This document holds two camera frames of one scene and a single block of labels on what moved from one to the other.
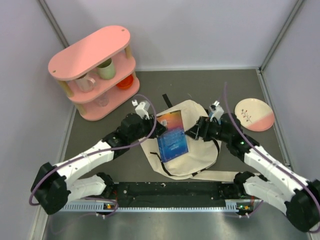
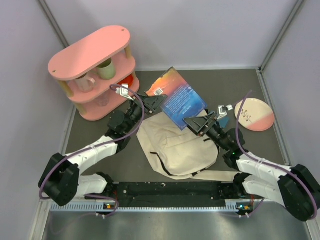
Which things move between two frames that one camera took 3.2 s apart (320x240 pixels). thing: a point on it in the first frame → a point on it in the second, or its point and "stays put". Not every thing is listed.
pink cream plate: x=255 y=114 stays put
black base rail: x=175 y=194 stays put
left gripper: x=151 y=123 → x=153 y=102
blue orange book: x=173 y=142 → x=182 y=101
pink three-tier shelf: x=97 y=73 stays put
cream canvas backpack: x=202 y=155 stays put
